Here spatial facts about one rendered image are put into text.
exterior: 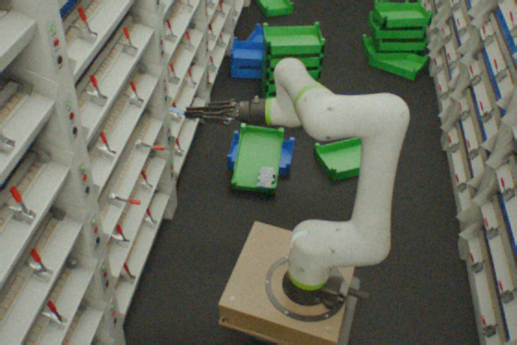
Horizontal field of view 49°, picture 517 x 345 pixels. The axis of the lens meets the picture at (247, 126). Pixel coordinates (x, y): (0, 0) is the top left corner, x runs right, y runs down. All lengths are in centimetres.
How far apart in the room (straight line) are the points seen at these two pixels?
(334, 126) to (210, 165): 140
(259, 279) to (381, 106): 69
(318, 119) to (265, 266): 62
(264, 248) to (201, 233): 60
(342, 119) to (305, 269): 48
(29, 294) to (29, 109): 43
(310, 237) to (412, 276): 87
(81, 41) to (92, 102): 19
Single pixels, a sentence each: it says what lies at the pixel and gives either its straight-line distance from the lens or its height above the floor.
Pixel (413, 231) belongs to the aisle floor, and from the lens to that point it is 260.
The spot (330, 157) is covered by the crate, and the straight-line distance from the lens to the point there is 286.
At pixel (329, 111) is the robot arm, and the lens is 145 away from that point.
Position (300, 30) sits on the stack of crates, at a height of 35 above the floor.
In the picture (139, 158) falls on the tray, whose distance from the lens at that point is 201.
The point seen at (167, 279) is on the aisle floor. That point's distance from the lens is 233.
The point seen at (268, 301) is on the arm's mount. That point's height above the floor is 38.
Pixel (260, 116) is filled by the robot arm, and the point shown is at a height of 70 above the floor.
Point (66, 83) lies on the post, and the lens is 135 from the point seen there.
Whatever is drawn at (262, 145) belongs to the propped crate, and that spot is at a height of 11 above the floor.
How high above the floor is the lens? 185
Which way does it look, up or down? 38 degrees down
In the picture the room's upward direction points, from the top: 1 degrees clockwise
